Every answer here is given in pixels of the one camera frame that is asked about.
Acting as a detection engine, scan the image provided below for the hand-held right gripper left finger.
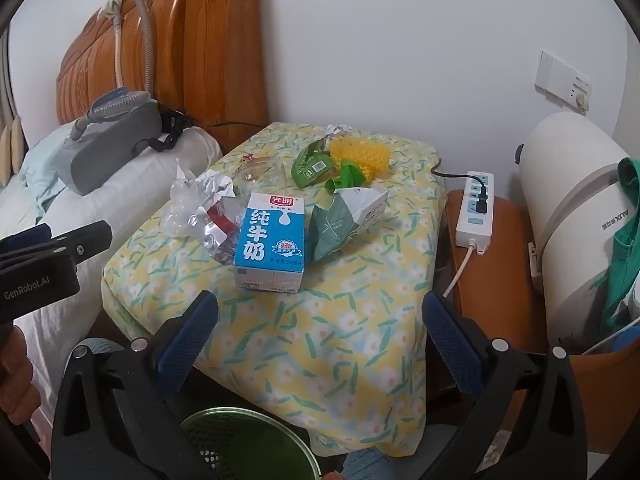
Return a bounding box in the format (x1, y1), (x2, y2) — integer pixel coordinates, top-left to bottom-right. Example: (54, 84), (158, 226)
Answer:
(50, 290), (221, 480)

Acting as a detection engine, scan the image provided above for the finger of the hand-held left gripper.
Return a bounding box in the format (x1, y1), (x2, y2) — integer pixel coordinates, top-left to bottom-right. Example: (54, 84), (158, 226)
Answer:
(0, 224), (52, 262)
(30, 220), (112, 272)

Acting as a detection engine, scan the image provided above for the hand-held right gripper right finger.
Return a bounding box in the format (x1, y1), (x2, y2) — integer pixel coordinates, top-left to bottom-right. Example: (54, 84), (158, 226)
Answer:
(421, 291), (588, 480)

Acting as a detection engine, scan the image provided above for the green plastic basket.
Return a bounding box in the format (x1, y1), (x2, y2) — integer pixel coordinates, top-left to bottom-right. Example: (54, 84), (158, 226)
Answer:
(179, 406), (321, 480)

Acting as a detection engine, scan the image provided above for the blue milk carton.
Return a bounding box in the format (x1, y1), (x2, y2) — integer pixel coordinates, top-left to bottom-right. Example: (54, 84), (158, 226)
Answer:
(233, 192), (307, 293)

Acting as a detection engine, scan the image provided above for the silver foil bag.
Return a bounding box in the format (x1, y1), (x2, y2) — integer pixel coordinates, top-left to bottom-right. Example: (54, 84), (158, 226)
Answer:
(160, 159), (236, 237)

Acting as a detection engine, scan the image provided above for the yellow mesh sponge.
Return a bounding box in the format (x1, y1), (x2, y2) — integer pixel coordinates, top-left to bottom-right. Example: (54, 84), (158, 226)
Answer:
(327, 135), (391, 183)

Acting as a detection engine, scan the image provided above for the green snack packet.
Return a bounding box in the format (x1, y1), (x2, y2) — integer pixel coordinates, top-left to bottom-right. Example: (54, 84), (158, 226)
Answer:
(291, 140), (341, 188)

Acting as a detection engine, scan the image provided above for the person's left hand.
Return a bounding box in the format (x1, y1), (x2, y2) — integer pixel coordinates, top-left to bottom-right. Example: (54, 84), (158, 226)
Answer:
(0, 329), (37, 418)

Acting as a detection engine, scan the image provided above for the white pillow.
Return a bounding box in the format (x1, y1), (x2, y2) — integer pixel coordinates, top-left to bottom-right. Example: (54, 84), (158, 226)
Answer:
(0, 124), (224, 411)

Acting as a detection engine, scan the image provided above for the brown side table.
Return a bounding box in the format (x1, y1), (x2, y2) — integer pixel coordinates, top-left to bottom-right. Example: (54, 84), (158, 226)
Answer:
(442, 189), (640, 461)

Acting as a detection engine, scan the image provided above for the light blue cloth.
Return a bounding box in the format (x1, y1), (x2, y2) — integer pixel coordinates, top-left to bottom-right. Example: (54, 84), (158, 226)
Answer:
(19, 139), (77, 212)

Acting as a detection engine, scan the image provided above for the person's left leg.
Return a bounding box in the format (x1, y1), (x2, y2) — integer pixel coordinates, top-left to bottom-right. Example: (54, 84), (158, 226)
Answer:
(79, 337), (127, 357)

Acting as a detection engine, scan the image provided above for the beige cushion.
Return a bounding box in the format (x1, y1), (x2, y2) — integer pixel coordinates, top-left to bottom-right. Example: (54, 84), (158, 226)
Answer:
(0, 112), (26, 186)

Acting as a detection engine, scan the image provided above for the silver red snack wrapper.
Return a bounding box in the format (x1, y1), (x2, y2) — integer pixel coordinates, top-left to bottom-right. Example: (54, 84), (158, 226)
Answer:
(200, 199), (247, 267)

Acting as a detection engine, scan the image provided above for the white power strip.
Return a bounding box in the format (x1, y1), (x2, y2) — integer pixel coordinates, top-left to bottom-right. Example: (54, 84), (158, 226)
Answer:
(456, 171), (495, 256)

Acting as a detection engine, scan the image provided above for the yellow floral cloth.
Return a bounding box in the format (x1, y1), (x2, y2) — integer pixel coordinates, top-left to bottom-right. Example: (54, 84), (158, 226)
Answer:
(101, 121), (447, 461)

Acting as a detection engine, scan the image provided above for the black power plug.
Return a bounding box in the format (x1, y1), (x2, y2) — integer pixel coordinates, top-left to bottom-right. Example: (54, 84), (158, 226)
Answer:
(430, 157), (490, 214)

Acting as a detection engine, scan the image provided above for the green white torn pouch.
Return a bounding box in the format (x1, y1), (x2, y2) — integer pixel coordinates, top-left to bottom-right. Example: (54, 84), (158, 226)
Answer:
(305, 185), (390, 265)

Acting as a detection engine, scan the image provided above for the white round appliance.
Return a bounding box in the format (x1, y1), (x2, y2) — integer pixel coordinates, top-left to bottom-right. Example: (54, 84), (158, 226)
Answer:
(515, 111), (640, 356)

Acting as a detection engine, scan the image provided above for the green plastic scrap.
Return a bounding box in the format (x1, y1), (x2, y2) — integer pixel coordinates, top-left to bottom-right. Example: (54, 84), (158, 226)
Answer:
(325, 160), (366, 193)

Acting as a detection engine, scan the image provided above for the green fabric bag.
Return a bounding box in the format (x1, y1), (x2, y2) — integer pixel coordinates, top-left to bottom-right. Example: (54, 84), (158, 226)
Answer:
(602, 156), (640, 328)

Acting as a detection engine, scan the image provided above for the carved wooden headboard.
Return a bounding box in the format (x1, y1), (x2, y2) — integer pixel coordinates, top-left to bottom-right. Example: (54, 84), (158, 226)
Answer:
(56, 0), (268, 153)

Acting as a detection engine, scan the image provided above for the white power cable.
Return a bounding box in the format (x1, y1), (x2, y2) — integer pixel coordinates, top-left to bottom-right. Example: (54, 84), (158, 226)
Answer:
(442, 245), (476, 302)

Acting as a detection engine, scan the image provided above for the black head strap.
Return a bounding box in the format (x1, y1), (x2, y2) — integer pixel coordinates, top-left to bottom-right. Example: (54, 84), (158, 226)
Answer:
(132, 102), (196, 153)

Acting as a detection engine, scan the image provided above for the grey ribbed hose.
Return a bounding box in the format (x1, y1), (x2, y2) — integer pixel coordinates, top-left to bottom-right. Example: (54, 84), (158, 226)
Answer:
(70, 0), (157, 142)

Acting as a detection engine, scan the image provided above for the white wall switch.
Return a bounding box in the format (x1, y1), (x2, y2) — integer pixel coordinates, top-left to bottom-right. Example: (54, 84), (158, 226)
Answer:
(535, 50), (592, 112)

